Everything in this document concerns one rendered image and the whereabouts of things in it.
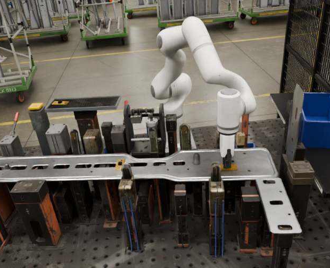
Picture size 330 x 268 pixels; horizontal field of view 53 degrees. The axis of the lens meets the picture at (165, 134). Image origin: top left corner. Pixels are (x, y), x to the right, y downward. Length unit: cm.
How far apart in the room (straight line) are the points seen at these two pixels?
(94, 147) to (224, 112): 68
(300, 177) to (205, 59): 57
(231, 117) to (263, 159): 32
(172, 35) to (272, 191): 77
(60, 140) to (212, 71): 79
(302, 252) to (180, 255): 50
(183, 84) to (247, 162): 60
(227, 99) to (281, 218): 45
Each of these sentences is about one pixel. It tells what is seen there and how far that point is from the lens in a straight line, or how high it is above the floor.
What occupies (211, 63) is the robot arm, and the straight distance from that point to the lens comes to 129.
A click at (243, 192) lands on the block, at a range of 133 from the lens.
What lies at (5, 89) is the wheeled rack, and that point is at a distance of 516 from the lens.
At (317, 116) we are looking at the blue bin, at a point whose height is 103.
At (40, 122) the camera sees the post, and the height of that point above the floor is 108.
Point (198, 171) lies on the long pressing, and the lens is 140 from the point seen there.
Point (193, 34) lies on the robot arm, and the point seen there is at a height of 152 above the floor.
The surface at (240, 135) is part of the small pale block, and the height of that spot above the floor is 106.
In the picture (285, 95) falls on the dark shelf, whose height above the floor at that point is 103.
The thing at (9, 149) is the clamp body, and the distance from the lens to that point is 178.
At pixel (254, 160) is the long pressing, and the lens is 148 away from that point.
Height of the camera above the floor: 183
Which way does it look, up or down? 30 degrees down
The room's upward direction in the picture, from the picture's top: 5 degrees counter-clockwise
